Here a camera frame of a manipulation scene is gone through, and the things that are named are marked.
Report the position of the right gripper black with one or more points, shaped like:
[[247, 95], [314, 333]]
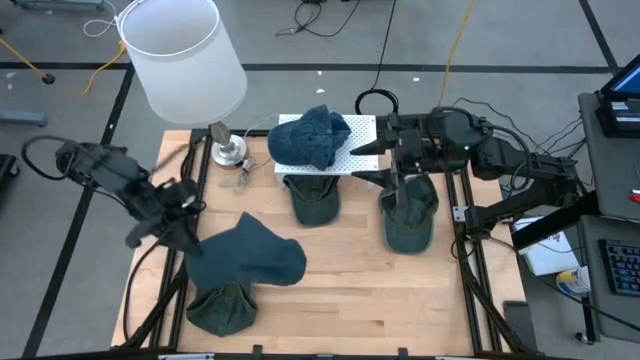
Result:
[[415, 147]]

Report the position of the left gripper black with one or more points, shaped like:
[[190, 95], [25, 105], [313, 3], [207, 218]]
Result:
[[167, 207]]

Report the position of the dark green baseball cap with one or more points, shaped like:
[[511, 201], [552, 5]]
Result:
[[410, 230], [222, 310], [312, 200]]

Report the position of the dark blue baseball cap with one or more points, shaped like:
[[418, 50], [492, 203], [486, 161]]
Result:
[[245, 255], [307, 137]]

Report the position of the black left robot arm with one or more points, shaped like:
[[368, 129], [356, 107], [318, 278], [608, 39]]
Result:
[[100, 170]]

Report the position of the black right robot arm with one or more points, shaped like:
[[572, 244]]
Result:
[[500, 160]]

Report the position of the white perforated metal shelf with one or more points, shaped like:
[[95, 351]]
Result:
[[362, 130]]

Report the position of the silver lamp base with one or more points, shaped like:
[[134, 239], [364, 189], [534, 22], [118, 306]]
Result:
[[228, 150]]

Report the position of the white lampshade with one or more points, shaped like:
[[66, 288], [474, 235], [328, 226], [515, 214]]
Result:
[[185, 65]]

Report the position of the grey furniture foot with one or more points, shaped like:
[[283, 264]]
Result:
[[22, 117]]

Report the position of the white box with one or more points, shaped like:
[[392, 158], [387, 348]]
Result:
[[547, 255]]

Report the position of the dark rectangular pad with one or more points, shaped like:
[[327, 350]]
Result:
[[520, 325]]

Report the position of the white yellow blue canister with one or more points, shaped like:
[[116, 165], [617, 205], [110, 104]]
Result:
[[572, 281]]

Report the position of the grey desk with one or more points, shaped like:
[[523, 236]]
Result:
[[610, 170], [595, 310]]

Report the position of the black device with labels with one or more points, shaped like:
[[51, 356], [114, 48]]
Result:
[[620, 117]]

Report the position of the black monitor with blue screen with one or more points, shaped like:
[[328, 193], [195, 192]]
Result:
[[625, 80]]

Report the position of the black keyboard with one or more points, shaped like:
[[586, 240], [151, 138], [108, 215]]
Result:
[[622, 267]]

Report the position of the black aluminium table frame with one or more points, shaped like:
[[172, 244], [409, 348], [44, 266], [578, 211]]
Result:
[[476, 325]]

